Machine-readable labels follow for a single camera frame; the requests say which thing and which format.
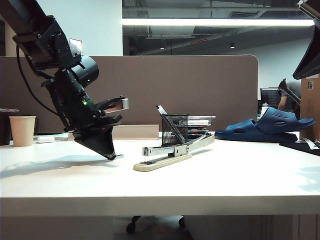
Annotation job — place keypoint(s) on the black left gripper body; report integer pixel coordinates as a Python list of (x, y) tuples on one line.
[(72, 105)]

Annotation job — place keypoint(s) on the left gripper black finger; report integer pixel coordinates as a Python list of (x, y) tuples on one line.
[(97, 142), (114, 147)]

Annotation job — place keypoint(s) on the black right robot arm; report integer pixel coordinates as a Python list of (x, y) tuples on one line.
[(310, 62)]

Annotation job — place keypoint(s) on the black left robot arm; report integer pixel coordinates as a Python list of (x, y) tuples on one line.
[(37, 30)]

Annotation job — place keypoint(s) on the beige long-reach stapler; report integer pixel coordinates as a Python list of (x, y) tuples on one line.
[(175, 150)]

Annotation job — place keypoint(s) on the white earbuds case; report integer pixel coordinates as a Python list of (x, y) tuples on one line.
[(45, 139)]

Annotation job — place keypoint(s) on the beige paper cup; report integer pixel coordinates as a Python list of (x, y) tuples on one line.
[(22, 131)]

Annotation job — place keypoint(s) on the black mesh pen holder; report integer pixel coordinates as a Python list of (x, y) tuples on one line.
[(158, 109), (175, 132)]

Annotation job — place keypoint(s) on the white pen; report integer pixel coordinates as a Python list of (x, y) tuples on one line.
[(163, 110)]

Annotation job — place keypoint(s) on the dark lidded container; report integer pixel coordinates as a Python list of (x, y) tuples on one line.
[(4, 127)]

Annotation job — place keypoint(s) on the black chair caster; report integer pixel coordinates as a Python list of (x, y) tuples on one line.
[(131, 226)]

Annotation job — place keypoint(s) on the brown desk partition screen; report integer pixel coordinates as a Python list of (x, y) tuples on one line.
[(175, 85)]

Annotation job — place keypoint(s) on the clear plastic document tray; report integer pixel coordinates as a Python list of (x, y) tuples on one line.
[(200, 122)]

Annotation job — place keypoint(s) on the blue rubber slipper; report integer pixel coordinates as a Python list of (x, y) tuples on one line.
[(240, 132), (280, 117)]

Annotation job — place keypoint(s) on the red ceiling sign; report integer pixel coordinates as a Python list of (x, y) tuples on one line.
[(199, 41)]

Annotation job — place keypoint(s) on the white bottle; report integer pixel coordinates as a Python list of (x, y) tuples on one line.
[(264, 109)]

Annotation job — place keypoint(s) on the long ceiling light strip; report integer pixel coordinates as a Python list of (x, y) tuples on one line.
[(217, 22)]

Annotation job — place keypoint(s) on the black computer monitor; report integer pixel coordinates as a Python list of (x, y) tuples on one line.
[(270, 98)]

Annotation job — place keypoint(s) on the person in grey shirt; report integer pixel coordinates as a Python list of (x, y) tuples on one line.
[(283, 102)]

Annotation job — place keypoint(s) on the grey metal bar tool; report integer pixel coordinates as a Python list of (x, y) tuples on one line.
[(290, 93)]

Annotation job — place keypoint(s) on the black desk mat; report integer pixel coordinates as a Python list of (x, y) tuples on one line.
[(302, 148)]

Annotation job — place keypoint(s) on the silver metal strip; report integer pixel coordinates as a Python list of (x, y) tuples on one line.
[(310, 144)]

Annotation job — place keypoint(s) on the brown cardboard box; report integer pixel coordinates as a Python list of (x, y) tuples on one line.
[(310, 112)]

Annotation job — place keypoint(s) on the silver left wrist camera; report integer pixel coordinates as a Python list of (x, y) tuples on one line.
[(117, 103)]

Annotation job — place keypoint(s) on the metal wall switch plate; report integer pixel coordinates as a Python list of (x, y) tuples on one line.
[(78, 43)]

